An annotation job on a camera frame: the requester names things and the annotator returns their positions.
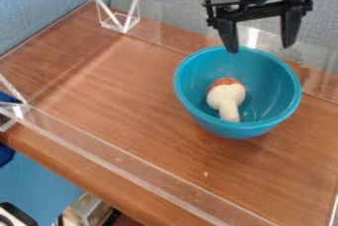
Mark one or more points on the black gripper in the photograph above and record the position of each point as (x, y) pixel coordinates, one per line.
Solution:
(227, 12)

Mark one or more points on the clear acrylic front barrier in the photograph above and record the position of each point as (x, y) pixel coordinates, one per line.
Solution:
(152, 195)

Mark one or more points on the white toy mushroom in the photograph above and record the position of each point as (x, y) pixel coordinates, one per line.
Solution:
(226, 95)

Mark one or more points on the clear acrylic corner bracket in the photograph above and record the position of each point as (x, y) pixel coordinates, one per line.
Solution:
(115, 20)

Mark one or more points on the blue object at left edge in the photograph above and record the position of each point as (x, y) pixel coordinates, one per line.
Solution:
(5, 123)

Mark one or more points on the metal table leg frame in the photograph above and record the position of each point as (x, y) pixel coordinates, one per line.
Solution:
(87, 211)

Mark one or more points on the black white object bottom left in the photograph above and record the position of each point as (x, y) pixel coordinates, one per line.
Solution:
(13, 216)

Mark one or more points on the blue plastic bowl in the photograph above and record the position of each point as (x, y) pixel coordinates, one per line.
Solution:
(273, 89)

